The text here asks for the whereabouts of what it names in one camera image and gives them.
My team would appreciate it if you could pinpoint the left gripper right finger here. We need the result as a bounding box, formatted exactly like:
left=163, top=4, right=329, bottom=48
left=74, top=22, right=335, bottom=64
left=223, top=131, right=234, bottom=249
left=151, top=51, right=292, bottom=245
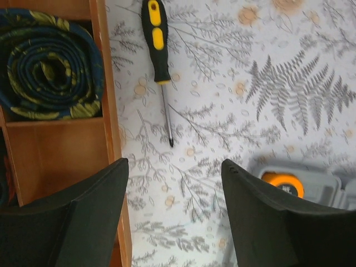
left=221, top=159, right=355, bottom=266

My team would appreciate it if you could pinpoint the grey plastic tool case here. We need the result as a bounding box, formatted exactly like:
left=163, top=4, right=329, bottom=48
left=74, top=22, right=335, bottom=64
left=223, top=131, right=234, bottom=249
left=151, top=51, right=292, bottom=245
left=250, top=159, right=355, bottom=210

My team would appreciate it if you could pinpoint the orange tape measure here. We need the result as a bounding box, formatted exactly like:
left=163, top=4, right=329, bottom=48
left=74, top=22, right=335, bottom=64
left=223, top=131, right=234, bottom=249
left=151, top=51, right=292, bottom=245
left=261, top=172, right=304, bottom=198

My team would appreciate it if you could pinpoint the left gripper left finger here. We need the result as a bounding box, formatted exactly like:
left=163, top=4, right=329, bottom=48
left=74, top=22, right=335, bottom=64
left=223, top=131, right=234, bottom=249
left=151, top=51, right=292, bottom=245
left=1, top=158, right=128, bottom=266

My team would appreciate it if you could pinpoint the orange wooden divided tray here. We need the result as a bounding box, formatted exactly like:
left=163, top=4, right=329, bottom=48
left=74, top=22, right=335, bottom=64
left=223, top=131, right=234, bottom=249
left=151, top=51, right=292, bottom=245
left=0, top=0, right=133, bottom=267

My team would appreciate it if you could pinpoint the yellow black screwdriver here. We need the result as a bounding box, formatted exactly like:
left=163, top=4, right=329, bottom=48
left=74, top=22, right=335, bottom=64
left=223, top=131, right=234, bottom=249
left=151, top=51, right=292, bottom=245
left=141, top=0, right=174, bottom=147

